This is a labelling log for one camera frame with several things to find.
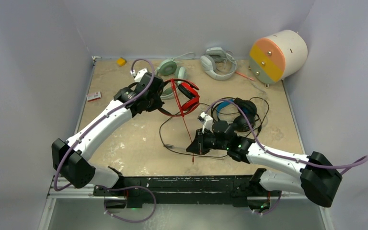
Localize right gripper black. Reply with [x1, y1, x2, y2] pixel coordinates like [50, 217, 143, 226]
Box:
[186, 128, 229, 156]

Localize red headphones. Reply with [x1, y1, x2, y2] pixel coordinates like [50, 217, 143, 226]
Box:
[158, 79, 200, 117]

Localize black blue headphones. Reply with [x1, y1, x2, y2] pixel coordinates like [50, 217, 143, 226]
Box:
[211, 98, 257, 132]

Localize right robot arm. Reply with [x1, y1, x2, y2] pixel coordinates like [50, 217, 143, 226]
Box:
[186, 121, 342, 207]

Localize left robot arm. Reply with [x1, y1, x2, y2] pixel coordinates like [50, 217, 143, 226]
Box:
[51, 69, 165, 196]

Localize mint green headphones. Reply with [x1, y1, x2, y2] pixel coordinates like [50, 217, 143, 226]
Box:
[156, 59, 187, 100]

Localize white grey headphones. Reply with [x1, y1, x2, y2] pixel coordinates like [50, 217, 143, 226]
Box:
[200, 47, 238, 81]

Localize yellow small block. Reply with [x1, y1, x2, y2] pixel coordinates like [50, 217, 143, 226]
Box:
[115, 57, 127, 67]

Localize red white small card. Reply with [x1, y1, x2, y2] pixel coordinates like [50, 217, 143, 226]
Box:
[86, 92, 102, 102]

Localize orange pen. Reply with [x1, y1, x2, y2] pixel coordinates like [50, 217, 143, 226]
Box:
[235, 71, 255, 81]

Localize round pastel drawer cabinet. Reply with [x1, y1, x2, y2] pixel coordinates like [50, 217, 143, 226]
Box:
[249, 30, 308, 85]

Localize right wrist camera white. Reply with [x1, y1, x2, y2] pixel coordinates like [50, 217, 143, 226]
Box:
[197, 112, 214, 133]

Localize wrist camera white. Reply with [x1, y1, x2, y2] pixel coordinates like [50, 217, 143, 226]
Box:
[197, 112, 214, 133]
[130, 68, 149, 82]

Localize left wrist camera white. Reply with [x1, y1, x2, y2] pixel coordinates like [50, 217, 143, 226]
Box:
[130, 68, 149, 82]

